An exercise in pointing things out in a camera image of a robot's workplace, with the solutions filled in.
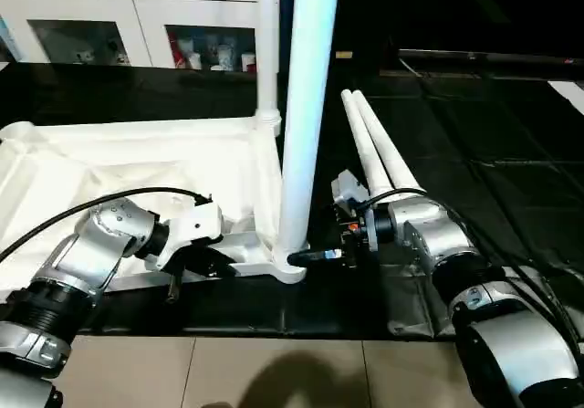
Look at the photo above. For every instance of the red bottle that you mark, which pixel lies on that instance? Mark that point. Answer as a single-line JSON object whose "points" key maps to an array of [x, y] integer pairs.
{"points": [[178, 50]]}

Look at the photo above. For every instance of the white plastic table leg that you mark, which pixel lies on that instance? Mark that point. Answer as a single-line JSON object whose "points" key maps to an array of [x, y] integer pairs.
{"points": [[388, 148], [306, 107], [365, 143], [268, 43]]}

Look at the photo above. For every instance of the white glass-door cabinet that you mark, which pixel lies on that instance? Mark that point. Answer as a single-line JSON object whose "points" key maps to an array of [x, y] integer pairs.
{"points": [[91, 11]]}

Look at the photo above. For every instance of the white edge strip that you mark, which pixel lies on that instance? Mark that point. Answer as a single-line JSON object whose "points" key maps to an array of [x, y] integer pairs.
{"points": [[570, 93]]}

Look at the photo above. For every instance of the white plastic table top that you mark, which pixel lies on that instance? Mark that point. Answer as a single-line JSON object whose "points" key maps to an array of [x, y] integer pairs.
{"points": [[119, 166]]}

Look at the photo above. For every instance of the black work mat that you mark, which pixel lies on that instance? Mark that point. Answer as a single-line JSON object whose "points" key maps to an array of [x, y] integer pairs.
{"points": [[493, 180]]}

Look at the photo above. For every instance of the small tan block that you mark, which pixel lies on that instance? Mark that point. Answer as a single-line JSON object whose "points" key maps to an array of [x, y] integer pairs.
{"points": [[344, 55]]}

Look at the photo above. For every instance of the black metal rail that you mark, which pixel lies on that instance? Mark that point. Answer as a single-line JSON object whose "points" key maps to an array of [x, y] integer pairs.
{"points": [[493, 59]]}

